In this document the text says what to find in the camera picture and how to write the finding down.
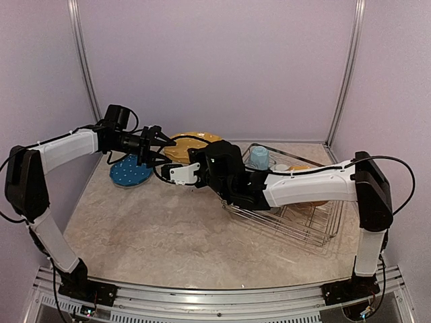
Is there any aluminium corner post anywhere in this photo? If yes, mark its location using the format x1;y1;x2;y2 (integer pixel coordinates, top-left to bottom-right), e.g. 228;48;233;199
67;0;102;121
325;0;366;150

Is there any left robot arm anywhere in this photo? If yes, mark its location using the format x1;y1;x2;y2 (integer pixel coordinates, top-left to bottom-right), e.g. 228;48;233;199
1;105;175;299

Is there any left aluminium corner post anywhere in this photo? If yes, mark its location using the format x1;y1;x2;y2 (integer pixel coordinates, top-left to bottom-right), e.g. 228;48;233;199
67;0;102;121

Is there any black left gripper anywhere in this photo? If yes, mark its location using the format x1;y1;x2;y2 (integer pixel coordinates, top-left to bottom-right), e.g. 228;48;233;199
110;126;176;168

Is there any aluminium front frame rail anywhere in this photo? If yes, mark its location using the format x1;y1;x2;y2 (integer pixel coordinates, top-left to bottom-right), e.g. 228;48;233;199
23;265;415;323

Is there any light blue cup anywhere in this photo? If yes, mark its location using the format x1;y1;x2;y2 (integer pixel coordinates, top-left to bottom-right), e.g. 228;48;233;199
250;146;269;170

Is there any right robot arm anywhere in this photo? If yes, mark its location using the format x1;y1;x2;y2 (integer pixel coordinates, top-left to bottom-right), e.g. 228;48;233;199
188;140;399;299

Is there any blue polka dot plate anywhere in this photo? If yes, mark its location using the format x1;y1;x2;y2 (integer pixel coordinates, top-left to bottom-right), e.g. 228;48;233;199
109;155;153;188

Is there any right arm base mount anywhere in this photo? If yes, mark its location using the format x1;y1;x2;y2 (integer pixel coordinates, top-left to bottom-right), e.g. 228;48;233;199
321;279;380;306

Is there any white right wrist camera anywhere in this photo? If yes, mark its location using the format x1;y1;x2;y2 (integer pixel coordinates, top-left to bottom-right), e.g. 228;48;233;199
161;163;199;185

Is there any yellow polka dot plate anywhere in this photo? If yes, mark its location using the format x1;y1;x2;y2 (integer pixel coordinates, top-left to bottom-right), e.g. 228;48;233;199
163;132;222;164

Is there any dark teal white bowl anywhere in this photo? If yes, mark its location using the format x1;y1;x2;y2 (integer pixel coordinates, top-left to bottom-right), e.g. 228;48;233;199
270;164;290;173

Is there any right aluminium corner post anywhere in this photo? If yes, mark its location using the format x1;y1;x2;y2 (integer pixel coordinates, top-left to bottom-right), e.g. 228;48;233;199
325;0;366;150

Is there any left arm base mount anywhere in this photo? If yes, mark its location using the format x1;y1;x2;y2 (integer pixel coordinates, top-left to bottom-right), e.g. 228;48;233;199
59;280;119;307

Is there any metal wire dish rack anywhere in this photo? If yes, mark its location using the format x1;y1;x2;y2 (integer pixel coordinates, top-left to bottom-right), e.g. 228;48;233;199
222;143;344;248

